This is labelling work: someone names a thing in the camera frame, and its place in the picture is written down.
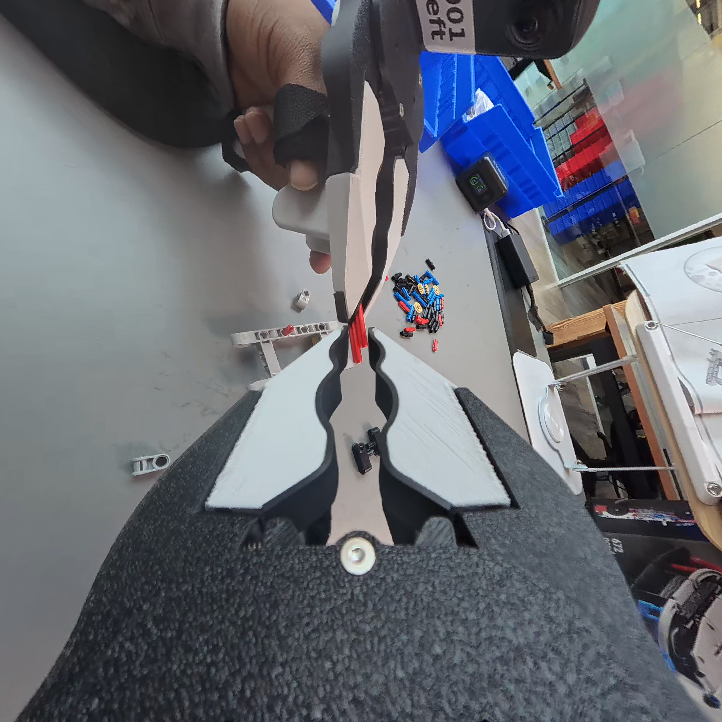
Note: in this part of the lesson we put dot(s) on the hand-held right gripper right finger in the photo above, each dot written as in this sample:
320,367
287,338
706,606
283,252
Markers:
440,445

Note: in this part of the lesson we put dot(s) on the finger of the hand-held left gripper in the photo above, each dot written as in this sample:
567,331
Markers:
397,197
355,237

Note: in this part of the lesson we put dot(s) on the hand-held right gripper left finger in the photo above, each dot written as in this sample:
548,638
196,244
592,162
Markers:
271,440

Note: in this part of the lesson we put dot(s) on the black pin connector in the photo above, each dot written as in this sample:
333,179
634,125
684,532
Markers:
364,460

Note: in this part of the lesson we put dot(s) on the grey beam frame assembly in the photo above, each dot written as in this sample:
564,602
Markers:
269,355

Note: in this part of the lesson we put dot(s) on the red axle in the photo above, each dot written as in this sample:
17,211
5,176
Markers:
357,338

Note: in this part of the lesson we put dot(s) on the person's left forearm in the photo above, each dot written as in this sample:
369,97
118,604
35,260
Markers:
113,67

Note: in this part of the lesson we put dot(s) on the person's left hand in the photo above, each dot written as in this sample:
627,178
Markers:
271,51

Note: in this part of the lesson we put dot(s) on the blue storage bin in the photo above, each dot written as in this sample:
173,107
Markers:
445,96
519,163

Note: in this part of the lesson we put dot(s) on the small grey connector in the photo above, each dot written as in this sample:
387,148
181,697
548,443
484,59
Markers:
302,300
150,464

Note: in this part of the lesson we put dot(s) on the small black screen device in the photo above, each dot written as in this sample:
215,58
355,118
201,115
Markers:
481,183

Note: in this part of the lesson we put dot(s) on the small clear bag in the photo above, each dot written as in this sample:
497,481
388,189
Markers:
479,105

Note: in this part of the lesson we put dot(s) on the pile of small pins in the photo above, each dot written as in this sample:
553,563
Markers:
420,316

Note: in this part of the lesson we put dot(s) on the black power adapter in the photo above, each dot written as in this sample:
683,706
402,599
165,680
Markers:
518,256

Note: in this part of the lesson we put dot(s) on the wooden table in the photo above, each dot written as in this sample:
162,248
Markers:
575,330

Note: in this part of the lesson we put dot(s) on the stack of red and blue bins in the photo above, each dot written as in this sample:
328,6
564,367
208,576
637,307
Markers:
592,186

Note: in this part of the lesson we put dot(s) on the wooden and white book stand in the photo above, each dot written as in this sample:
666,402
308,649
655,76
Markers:
677,406

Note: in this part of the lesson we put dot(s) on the white instruction booklet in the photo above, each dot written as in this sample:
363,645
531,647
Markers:
665,282

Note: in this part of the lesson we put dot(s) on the toy car set box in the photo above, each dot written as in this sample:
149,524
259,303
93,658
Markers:
665,609

